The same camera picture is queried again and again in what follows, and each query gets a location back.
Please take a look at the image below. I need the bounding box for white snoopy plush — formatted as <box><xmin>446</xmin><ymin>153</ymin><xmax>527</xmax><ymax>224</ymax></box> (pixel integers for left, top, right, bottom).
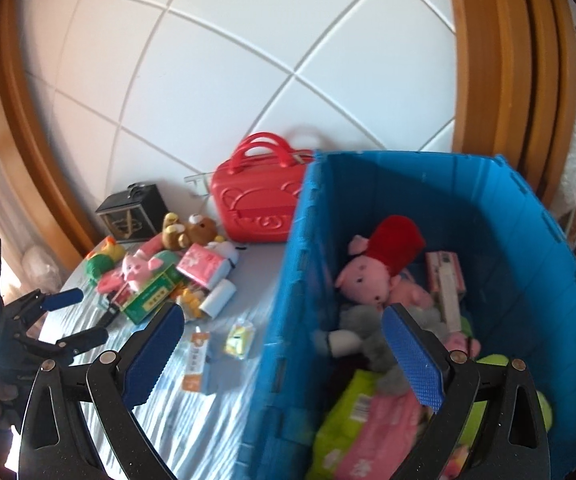
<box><xmin>208</xmin><ymin>240</ymin><xmax>245</xmax><ymax>269</ymax></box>

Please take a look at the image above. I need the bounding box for pink silver medicine box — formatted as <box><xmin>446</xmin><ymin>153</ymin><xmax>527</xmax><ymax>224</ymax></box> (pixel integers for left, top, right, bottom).
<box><xmin>426</xmin><ymin>250</ymin><xmax>466</xmax><ymax>333</ymax></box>

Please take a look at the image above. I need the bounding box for white roll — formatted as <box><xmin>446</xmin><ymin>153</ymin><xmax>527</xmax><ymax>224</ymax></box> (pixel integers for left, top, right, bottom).
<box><xmin>199</xmin><ymin>278</ymin><xmax>237</xmax><ymax>318</ymax></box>

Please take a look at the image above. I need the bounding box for green orange duck plush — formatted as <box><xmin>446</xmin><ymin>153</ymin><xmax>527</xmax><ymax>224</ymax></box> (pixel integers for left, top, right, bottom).
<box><xmin>85</xmin><ymin>236</ymin><xmax>125</xmax><ymax>284</ymax></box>

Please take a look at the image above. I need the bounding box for black gift box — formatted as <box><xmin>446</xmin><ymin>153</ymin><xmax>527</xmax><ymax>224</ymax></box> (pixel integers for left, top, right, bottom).
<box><xmin>96</xmin><ymin>183</ymin><xmax>169</xmax><ymax>243</ymax></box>

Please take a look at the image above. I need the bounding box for pink pig plush with glasses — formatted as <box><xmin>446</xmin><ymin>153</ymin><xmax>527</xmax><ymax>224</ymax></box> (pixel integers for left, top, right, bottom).
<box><xmin>93</xmin><ymin>234</ymin><xmax>181</xmax><ymax>295</ymax></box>

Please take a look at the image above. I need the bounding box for brown bear plush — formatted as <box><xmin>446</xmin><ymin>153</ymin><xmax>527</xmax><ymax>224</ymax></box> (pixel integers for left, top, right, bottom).
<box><xmin>161</xmin><ymin>212</ymin><xmax>218</xmax><ymax>252</ymax></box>

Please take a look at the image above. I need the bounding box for pink tissue pack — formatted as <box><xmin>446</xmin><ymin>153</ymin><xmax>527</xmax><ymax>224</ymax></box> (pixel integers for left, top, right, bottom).
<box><xmin>176</xmin><ymin>244</ymin><xmax>232</xmax><ymax>290</ymax></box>
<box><xmin>335</xmin><ymin>390</ymin><xmax>424</xmax><ymax>480</ymax></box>

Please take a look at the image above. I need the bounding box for green apple plush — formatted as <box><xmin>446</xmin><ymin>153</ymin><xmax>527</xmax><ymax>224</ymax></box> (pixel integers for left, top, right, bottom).
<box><xmin>458</xmin><ymin>354</ymin><xmax>552</xmax><ymax>460</ymax></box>

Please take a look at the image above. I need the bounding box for red toy suitcase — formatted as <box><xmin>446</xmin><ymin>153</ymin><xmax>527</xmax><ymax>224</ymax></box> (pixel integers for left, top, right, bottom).
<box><xmin>210</xmin><ymin>132</ymin><xmax>314</xmax><ymax>243</ymax></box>

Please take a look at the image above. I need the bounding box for lime green wipes pack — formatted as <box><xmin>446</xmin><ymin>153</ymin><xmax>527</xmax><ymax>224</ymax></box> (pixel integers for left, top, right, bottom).
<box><xmin>305</xmin><ymin>370</ymin><xmax>382</xmax><ymax>479</ymax></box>

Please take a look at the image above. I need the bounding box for green medicine box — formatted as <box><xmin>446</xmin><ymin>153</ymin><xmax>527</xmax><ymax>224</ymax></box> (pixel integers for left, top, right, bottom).
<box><xmin>121</xmin><ymin>266</ymin><xmax>184</xmax><ymax>325</ymax></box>

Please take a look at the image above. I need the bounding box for blue plastic crate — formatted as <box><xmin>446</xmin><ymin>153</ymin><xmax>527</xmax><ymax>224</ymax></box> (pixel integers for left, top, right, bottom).
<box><xmin>237</xmin><ymin>148</ymin><xmax>576</xmax><ymax>480</ymax></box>

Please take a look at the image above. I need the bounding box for wall power socket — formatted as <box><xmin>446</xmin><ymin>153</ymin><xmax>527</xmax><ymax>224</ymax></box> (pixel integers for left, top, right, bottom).
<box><xmin>184</xmin><ymin>172</ymin><xmax>213</xmax><ymax>197</ymax></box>

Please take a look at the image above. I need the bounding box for grey fluffy plush toy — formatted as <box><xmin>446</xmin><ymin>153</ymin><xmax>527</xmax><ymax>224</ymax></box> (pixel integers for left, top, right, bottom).
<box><xmin>313</xmin><ymin>302</ymin><xmax>444</xmax><ymax>396</ymax></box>

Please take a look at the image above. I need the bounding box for orange white small box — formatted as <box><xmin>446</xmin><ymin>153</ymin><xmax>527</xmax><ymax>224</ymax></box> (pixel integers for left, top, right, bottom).
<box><xmin>182</xmin><ymin>332</ymin><xmax>211</xmax><ymax>394</ymax></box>

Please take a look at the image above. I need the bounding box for pink pig plush red dress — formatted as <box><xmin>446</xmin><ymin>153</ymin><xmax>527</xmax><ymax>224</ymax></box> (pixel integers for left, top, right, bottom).
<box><xmin>335</xmin><ymin>214</ymin><xmax>433</xmax><ymax>310</ymax></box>

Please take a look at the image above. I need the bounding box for cream yellow plush toy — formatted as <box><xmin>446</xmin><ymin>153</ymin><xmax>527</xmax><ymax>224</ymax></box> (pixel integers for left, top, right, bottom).
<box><xmin>172</xmin><ymin>286</ymin><xmax>204</xmax><ymax>321</ymax></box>

